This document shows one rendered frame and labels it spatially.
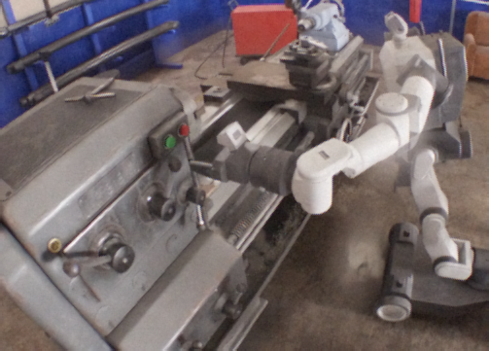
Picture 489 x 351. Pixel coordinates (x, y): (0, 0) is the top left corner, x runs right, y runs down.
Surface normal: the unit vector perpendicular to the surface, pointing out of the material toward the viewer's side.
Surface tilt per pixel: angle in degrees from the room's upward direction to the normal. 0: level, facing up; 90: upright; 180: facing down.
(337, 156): 10
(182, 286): 32
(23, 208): 45
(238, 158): 0
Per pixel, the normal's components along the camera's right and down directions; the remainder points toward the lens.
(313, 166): -0.18, -0.68
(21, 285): 0.86, 0.24
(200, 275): 0.37, -0.54
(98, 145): 0.53, -0.39
